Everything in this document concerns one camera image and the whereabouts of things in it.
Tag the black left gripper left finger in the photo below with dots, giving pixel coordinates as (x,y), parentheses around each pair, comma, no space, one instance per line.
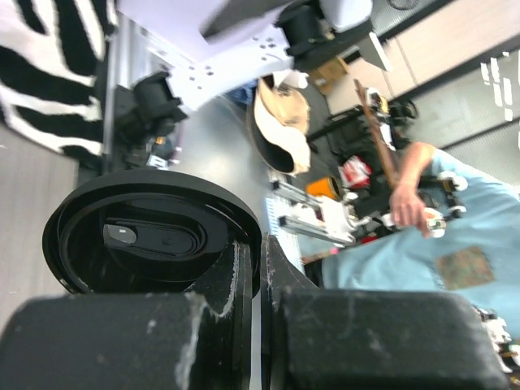
(198,339)

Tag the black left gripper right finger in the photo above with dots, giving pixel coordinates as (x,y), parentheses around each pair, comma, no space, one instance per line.
(352,339)

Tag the black plastic cup lid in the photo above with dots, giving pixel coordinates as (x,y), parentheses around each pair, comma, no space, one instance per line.
(145,231)

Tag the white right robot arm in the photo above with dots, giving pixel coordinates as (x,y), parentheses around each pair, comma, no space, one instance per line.
(212,47)

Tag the orange cylinder container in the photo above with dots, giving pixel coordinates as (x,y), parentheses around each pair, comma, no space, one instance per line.
(327,186)

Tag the person in blue shirt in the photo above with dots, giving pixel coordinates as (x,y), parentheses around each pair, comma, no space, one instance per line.
(478,256)

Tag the zebra striped blanket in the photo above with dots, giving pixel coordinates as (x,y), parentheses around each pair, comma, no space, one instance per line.
(51,52)

